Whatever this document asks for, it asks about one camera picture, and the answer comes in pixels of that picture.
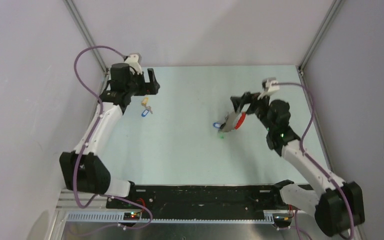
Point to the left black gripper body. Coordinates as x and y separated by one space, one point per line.
136 86

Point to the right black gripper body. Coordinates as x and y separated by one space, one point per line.
260 107

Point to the yellow key tag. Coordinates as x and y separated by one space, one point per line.
144 102

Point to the steel key holder red handle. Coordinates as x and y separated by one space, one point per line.
232 121

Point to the blue key tag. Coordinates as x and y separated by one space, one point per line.
145 113
217 125

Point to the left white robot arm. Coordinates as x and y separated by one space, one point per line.
84 169

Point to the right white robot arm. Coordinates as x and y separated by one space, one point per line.
335 204

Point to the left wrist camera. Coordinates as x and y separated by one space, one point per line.
134 62

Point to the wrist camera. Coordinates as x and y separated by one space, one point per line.
270 86
134 62

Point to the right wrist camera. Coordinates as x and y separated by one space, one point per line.
270 86

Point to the left aluminium corner post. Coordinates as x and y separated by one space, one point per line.
85 33

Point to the aluminium corner post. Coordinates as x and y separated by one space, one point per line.
85 33
325 25

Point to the grey cable duct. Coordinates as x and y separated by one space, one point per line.
119 217

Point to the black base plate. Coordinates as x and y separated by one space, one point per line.
208 202

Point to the right aluminium corner post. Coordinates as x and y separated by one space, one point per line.
325 25

